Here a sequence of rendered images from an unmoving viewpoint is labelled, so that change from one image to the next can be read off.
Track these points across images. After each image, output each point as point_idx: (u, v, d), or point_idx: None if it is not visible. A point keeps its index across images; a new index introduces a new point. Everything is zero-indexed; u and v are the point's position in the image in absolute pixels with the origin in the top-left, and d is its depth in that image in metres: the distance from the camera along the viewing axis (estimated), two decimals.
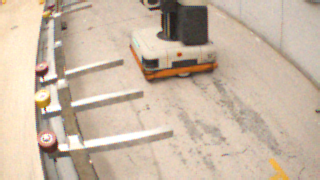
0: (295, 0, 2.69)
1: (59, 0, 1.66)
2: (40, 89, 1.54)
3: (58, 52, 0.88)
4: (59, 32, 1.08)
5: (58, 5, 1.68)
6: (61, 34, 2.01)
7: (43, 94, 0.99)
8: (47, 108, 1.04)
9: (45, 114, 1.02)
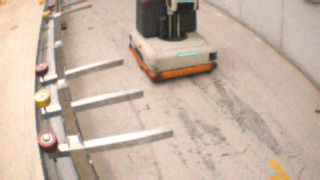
0: (295, 0, 2.69)
1: (59, 0, 1.66)
2: (40, 89, 1.54)
3: (58, 52, 0.88)
4: (59, 32, 1.08)
5: (58, 5, 1.68)
6: (61, 34, 2.01)
7: (43, 94, 0.99)
8: (47, 108, 1.04)
9: (45, 114, 1.02)
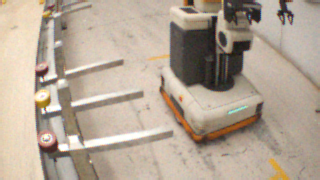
0: (295, 0, 2.69)
1: (59, 0, 1.66)
2: (40, 89, 1.54)
3: (58, 52, 0.88)
4: (59, 32, 1.08)
5: (58, 5, 1.68)
6: (61, 34, 2.01)
7: (43, 94, 0.99)
8: (47, 108, 1.04)
9: (45, 114, 1.02)
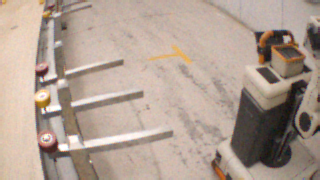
0: (295, 0, 2.69)
1: (59, 0, 1.66)
2: (40, 89, 1.54)
3: (58, 52, 0.88)
4: (59, 32, 1.08)
5: (58, 5, 1.68)
6: (61, 34, 2.01)
7: (43, 94, 0.99)
8: (47, 108, 1.04)
9: (45, 114, 1.02)
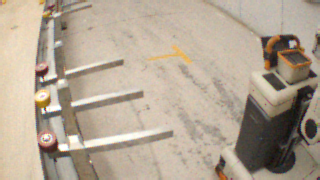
0: (295, 0, 2.69)
1: (59, 0, 1.66)
2: (40, 89, 1.54)
3: (58, 52, 0.88)
4: (59, 32, 1.08)
5: (58, 5, 1.68)
6: (61, 34, 2.01)
7: (43, 94, 0.99)
8: (47, 108, 1.04)
9: (45, 114, 1.02)
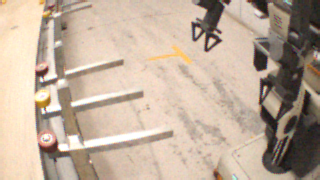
0: None
1: (59, 0, 1.66)
2: (40, 89, 1.54)
3: (58, 52, 0.88)
4: (59, 32, 1.08)
5: (58, 5, 1.68)
6: (61, 34, 2.01)
7: (43, 94, 0.99)
8: (47, 108, 1.04)
9: (45, 114, 1.02)
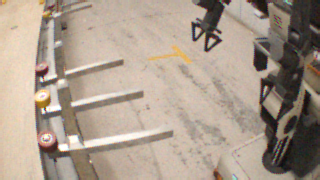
0: None
1: (59, 0, 1.66)
2: (40, 89, 1.54)
3: (58, 52, 0.88)
4: (59, 32, 1.08)
5: (58, 5, 1.68)
6: (61, 34, 2.01)
7: (43, 94, 0.99)
8: (47, 108, 1.04)
9: (45, 114, 1.02)
